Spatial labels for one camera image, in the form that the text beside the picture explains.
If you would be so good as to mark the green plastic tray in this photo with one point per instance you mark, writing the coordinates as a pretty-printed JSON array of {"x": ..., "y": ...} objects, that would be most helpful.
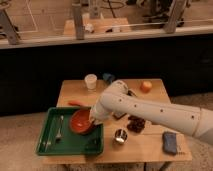
[{"x": 70, "y": 143}]

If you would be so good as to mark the blue sponge brush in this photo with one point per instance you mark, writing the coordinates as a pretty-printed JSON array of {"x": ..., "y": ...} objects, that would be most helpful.
[{"x": 170, "y": 143}]

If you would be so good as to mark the grey rectangular block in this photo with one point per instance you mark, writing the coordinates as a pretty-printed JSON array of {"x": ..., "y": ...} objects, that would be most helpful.
[{"x": 118, "y": 115}]

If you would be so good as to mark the small metal cup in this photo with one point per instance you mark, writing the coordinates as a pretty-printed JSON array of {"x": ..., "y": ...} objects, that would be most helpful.
[{"x": 120, "y": 136}]

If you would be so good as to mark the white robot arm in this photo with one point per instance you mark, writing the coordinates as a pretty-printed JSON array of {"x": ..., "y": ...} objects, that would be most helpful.
[{"x": 193, "y": 121}]

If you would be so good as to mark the orange carrot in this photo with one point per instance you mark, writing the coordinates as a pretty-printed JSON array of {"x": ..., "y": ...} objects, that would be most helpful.
[{"x": 75, "y": 103}]

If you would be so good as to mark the white paper cup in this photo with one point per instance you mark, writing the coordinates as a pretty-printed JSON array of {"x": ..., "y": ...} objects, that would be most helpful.
[{"x": 90, "y": 81}]

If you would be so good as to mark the purple bowl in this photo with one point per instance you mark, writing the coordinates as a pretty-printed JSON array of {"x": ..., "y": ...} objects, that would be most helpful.
[{"x": 84, "y": 132}]

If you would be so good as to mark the metal fork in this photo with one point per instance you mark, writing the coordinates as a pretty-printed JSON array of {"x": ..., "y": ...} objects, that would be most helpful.
[{"x": 59, "y": 134}]

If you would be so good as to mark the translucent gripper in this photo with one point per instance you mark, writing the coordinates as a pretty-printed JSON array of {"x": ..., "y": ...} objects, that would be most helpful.
[{"x": 95, "y": 121}]

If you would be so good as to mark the wooden table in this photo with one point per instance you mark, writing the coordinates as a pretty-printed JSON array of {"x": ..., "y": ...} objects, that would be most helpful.
[{"x": 145, "y": 147}]

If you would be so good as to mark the orange bowl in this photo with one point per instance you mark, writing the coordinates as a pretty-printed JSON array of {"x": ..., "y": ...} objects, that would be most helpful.
[{"x": 80, "y": 120}]

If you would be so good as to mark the dark grape bunch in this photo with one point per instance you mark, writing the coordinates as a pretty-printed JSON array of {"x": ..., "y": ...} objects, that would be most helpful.
[{"x": 135, "y": 124}]

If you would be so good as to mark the orange fruit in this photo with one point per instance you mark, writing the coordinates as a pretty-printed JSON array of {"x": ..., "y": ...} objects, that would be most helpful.
[{"x": 146, "y": 86}]

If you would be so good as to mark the black handled utensil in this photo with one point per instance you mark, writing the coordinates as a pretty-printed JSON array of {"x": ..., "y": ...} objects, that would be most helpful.
[{"x": 131, "y": 93}]

